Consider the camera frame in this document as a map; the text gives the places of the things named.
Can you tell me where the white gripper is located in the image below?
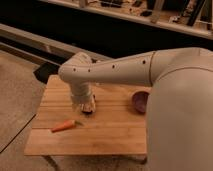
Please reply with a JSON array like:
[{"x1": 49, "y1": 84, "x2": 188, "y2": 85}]
[{"x1": 69, "y1": 83, "x2": 94, "y2": 108}]

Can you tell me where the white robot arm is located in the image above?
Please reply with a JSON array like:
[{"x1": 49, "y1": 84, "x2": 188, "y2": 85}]
[{"x1": 58, "y1": 47, "x2": 213, "y2": 171}]

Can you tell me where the purple ceramic bowl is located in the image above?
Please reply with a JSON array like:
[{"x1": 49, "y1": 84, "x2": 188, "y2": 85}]
[{"x1": 132, "y1": 91, "x2": 149, "y2": 113}]

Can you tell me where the black snack box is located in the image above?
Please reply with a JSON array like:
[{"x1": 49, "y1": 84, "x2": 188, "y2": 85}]
[{"x1": 81, "y1": 96, "x2": 96, "y2": 115}]

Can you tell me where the orange carrot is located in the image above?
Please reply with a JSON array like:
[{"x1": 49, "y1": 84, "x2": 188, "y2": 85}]
[{"x1": 51, "y1": 120, "x2": 82, "y2": 133}]

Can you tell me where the wooden table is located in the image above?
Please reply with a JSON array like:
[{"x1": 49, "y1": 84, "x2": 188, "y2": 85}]
[{"x1": 24, "y1": 75, "x2": 147, "y2": 157}]

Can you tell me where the long wooden shelf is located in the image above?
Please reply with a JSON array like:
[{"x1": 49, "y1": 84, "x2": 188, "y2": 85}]
[{"x1": 41, "y1": 0, "x2": 213, "y2": 40}]

